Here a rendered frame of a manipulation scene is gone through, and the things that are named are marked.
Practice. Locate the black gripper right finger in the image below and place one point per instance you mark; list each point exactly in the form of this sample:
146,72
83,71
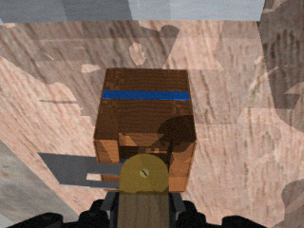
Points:
179,217

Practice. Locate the brown wooden block with blue band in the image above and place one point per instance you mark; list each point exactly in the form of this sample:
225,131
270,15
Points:
151,111

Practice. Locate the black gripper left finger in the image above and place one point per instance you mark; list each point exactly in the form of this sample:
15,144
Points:
93,218

